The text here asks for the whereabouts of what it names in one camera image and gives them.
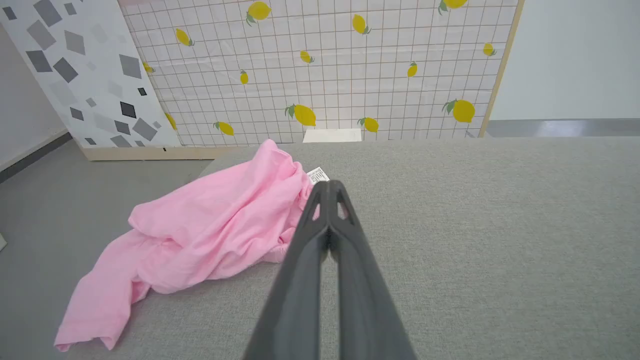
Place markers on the grey geometric print panel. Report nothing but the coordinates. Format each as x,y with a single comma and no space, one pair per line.
95,75

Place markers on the white care label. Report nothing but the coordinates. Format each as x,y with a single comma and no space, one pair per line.
318,175

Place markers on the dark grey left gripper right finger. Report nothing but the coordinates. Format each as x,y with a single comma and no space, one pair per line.
365,310

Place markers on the pink cloth shorts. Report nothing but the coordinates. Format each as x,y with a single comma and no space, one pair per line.
210,225

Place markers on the white rectangular block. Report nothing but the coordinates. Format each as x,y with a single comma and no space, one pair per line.
332,135

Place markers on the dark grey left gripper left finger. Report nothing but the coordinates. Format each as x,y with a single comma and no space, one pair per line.
295,300

